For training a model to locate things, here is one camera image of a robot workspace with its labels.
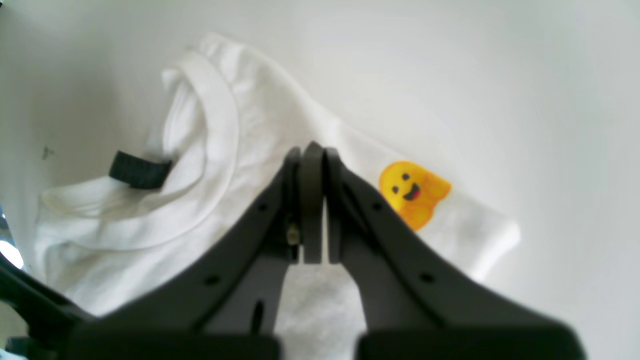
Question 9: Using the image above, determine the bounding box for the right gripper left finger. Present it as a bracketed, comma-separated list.
[67, 142, 324, 360]

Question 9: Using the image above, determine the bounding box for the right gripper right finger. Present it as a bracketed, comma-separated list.
[323, 148, 586, 360]

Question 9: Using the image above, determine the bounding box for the white printed T-shirt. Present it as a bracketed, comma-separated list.
[29, 33, 521, 360]

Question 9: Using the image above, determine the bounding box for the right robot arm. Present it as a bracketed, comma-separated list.
[1, 142, 587, 360]

